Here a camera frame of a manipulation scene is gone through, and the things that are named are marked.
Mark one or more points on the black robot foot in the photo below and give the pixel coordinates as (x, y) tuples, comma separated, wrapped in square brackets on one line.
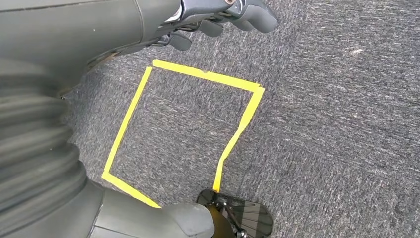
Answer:
[(256, 216)]

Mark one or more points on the yellow floor tape square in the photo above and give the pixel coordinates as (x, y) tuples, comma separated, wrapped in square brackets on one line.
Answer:
[(124, 128)]

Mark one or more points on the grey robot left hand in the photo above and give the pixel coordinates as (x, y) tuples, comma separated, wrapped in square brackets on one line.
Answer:
[(82, 29)]

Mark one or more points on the ribbed grey left arm sleeve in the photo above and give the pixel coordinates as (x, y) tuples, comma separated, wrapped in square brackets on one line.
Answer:
[(32, 148)]

